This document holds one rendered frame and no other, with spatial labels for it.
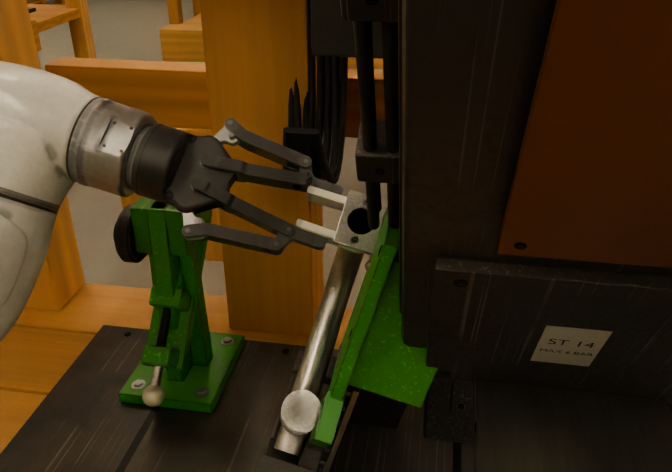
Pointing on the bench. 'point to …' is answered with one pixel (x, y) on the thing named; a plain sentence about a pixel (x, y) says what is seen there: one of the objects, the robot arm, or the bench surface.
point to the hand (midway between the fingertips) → (335, 219)
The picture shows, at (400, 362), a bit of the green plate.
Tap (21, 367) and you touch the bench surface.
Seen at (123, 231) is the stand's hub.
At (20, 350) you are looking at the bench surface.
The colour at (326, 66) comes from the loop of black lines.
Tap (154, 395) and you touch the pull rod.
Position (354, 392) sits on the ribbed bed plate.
